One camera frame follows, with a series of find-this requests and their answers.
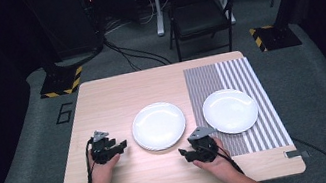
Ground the white plate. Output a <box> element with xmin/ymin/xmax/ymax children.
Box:
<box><xmin>127</xmin><ymin>97</ymin><xmax>191</xmax><ymax>156</ymax></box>
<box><xmin>199</xmin><ymin>83</ymin><xmax>263</xmax><ymax>140</ymax></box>

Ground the grey striped placemat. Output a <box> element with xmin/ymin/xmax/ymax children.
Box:
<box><xmin>182</xmin><ymin>50</ymin><xmax>295</xmax><ymax>163</ymax></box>

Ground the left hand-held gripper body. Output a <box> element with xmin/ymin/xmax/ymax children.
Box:
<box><xmin>86</xmin><ymin>126</ymin><xmax>122</xmax><ymax>167</ymax></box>

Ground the dark equipment cabinet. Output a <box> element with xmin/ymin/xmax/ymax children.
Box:
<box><xmin>29</xmin><ymin>0</ymin><xmax>108</xmax><ymax>65</ymax></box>

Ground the bundle of black floor cables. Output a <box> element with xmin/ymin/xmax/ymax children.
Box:
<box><xmin>99</xmin><ymin>9</ymin><xmax>174</xmax><ymax>78</ymax></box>

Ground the black folding chair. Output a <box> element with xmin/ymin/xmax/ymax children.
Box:
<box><xmin>160</xmin><ymin>0</ymin><xmax>250</xmax><ymax>64</ymax></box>

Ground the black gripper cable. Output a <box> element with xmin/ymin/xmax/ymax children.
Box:
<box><xmin>78</xmin><ymin>137</ymin><xmax>103</xmax><ymax>183</ymax></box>
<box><xmin>200</xmin><ymin>138</ymin><xmax>246</xmax><ymax>182</ymax></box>

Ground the person's right hand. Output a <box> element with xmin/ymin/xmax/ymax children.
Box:
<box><xmin>188</xmin><ymin>133</ymin><xmax>241</xmax><ymax>183</ymax></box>

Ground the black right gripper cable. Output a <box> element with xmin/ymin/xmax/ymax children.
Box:
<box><xmin>200</xmin><ymin>138</ymin><xmax>246</xmax><ymax>182</ymax></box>

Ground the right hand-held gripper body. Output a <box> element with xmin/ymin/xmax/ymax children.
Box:
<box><xmin>185</xmin><ymin>123</ymin><xmax>224</xmax><ymax>167</ymax></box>

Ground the black yellow striped stand base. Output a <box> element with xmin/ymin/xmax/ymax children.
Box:
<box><xmin>247</xmin><ymin>19</ymin><xmax>303</xmax><ymax>55</ymax></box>
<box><xmin>35</xmin><ymin>64</ymin><xmax>88</xmax><ymax>101</ymax></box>

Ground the grey table edge bracket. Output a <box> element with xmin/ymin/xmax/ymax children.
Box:
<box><xmin>283</xmin><ymin>146</ymin><xmax>312</xmax><ymax>162</ymax></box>

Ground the person's left hand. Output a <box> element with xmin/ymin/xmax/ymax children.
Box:
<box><xmin>86</xmin><ymin>152</ymin><xmax>126</xmax><ymax>183</ymax></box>

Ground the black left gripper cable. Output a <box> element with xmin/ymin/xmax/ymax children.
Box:
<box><xmin>78</xmin><ymin>137</ymin><xmax>103</xmax><ymax>183</ymax></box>

